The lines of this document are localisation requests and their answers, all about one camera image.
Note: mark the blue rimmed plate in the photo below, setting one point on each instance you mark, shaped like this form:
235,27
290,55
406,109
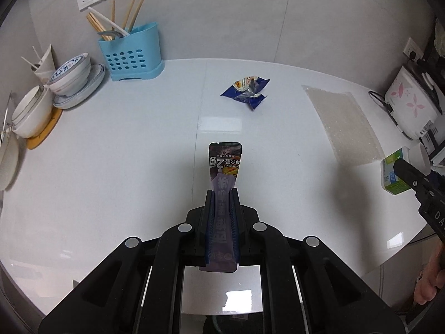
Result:
96,73
80,103

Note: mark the blue snack wrapper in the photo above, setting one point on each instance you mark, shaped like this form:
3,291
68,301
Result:
231,92

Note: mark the person's right hand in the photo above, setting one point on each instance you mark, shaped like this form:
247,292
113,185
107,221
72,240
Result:
427,278

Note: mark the white bowl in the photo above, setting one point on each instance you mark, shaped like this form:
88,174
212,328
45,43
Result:
27,104
42,122

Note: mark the clear plastic sheet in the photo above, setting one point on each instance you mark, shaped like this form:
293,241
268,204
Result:
342,125

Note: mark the white plate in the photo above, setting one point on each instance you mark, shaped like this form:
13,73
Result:
8,167

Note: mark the wooden chopstick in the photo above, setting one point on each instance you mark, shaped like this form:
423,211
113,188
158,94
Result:
98,22
94,24
138,12
113,12
129,14

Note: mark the blue utensil holder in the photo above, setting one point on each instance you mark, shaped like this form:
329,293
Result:
128,59

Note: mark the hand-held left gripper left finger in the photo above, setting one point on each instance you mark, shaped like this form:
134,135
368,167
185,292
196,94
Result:
210,222

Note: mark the black labelled appliance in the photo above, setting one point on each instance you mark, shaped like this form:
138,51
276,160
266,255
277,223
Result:
434,139

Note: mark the purple snack wrapper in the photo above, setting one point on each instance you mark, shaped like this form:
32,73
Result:
224,167

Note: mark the floral white rice cooker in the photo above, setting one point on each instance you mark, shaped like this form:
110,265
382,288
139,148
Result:
410,101

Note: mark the grey spoon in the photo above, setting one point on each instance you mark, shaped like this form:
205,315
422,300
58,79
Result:
108,34

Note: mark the green white carton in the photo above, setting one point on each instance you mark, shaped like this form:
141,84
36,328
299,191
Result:
391,181

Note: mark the white stick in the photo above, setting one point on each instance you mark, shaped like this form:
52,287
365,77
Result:
36,54
29,62

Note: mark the white cone cup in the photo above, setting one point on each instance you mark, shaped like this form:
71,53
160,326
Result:
47,61

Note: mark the black plug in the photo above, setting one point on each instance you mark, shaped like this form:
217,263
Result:
419,58

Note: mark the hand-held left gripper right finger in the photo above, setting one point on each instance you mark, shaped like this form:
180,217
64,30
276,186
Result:
236,222

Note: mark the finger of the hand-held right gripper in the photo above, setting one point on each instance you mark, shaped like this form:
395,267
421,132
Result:
406,174

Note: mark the blue patterned bowl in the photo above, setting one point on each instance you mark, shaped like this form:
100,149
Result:
69,76

